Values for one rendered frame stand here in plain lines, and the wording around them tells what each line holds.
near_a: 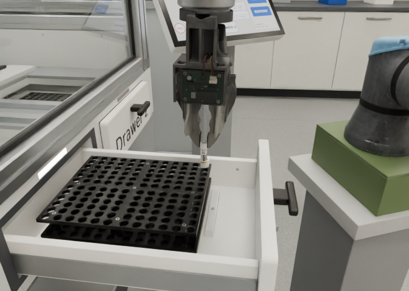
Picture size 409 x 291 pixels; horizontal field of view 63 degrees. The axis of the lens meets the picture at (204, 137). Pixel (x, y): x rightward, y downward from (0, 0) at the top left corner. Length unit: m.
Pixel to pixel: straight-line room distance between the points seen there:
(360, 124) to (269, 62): 2.72
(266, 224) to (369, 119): 0.42
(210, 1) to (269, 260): 0.31
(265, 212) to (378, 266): 0.55
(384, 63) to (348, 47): 2.85
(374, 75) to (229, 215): 0.41
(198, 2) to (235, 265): 0.32
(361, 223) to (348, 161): 0.14
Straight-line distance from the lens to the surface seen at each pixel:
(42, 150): 0.55
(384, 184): 0.73
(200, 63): 0.43
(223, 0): 0.44
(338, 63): 3.60
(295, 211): 0.48
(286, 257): 1.70
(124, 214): 0.49
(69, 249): 0.47
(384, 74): 0.74
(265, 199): 0.46
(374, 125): 0.78
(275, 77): 3.52
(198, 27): 0.42
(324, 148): 0.87
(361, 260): 0.90
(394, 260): 0.98
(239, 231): 0.55
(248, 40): 1.40
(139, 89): 0.89
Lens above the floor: 1.20
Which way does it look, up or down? 27 degrees down
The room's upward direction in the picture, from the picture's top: straight up
